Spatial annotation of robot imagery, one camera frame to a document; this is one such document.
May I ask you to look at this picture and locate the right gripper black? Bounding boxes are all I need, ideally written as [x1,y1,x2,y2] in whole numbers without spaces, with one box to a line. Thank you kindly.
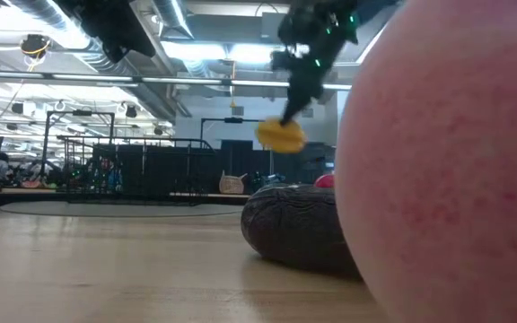
[276,0,361,127]

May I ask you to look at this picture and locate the red apple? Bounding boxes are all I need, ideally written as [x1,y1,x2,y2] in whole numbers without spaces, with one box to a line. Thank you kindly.
[313,173,337,190]

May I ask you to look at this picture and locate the purple eggplant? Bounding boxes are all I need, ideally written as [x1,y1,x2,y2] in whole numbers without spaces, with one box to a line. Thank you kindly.
[240,182,364,282]

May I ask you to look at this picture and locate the pink peach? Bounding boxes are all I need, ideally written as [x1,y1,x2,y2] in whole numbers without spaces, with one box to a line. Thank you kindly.
[333,0,517,323]

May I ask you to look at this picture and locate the wicker basket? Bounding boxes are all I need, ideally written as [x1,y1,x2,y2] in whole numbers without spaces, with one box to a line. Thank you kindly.
[218,170,250,196]

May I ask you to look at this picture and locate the black equipment cabinet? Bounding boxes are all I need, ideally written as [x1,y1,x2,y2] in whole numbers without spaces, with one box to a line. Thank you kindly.
[296,141,337,180]

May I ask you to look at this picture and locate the bright ceiling light panel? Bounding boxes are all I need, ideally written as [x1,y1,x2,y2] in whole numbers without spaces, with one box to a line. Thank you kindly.
[159,39,289,65]

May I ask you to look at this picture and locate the grey round mat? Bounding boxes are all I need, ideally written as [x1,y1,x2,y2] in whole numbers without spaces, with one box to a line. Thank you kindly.
[0,200,246,219]

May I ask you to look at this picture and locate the person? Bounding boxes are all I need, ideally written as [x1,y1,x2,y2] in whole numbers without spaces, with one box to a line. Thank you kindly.
[0,152,12,181]

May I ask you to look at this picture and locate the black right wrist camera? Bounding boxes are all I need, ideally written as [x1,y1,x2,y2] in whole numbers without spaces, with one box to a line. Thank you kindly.
[269,48,297,72]

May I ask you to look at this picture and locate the black gantry frame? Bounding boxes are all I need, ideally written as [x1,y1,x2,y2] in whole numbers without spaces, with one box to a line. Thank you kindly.
[40,109,117,180]
[198,116,267,152]

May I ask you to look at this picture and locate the thin yellow hanging cord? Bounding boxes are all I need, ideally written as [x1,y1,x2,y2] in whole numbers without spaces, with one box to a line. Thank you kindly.
[229,60,238,109]

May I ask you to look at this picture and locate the small silver ventilation duct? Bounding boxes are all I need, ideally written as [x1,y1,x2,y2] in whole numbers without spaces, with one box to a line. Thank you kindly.
[152,0,196,40]

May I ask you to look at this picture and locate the silver horizontal frame bar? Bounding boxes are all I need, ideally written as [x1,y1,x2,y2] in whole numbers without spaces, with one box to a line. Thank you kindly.
[0,69,354,91]

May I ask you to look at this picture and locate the black wire basket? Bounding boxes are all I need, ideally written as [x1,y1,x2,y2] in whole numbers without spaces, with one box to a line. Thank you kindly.
[56,134,217,206]

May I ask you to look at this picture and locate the large silver ventilation duct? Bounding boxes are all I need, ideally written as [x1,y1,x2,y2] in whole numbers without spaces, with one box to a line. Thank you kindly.
[9,0,181,122]

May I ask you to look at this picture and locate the yellow black cable reel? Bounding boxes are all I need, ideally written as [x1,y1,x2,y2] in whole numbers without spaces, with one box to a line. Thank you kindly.
[19,33,53,60]

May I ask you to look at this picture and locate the black aluminium rail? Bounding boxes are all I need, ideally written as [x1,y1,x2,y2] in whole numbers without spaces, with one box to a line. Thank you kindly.
[0,190,253,208]

